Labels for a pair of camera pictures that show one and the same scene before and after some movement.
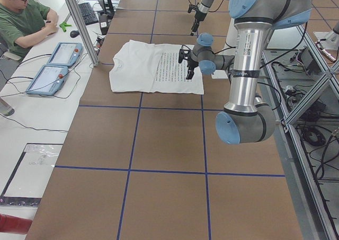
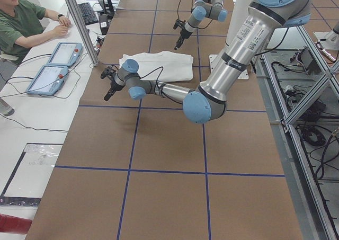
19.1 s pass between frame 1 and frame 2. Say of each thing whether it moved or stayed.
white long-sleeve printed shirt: moved
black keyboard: stayed
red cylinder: stayed
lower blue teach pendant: stayed
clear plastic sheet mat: stayed
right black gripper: moved
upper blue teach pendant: stayed
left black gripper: moved
